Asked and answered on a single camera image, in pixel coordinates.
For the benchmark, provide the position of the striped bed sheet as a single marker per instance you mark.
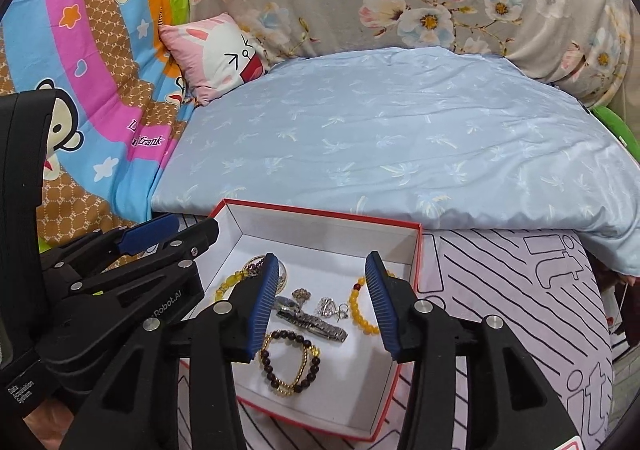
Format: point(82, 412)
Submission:
point(500, 305)

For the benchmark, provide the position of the cartoon monkey blanket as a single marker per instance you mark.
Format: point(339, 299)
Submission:
point(100, 55)

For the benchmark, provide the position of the silver earrings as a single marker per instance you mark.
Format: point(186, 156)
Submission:
point(327, 307)

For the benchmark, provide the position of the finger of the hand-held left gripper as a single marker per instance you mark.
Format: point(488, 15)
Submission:
point(145, 235)
point(190, 242)

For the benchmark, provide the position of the green plastic object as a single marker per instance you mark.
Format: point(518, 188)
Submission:
point(617, 128)

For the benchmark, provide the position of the red cardboard box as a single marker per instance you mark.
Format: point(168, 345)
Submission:
point(325, 410)

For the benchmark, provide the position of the gold bangle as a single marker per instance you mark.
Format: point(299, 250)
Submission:
point(285, 277)

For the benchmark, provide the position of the silver wrist watch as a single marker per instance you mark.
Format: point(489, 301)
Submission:
point(320, 327)

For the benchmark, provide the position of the light blue quilt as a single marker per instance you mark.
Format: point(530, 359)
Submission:
point(400, 130)

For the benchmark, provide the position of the small flower brooch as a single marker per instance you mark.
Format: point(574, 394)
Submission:
point(300, 293)

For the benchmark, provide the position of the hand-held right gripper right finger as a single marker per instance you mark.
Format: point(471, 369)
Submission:
point(380, 305)

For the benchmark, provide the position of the pink rabbit pillow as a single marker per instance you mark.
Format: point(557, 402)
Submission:
point(210, 55)

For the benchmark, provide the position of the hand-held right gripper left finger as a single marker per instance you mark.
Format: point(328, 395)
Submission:
point(262, 305)

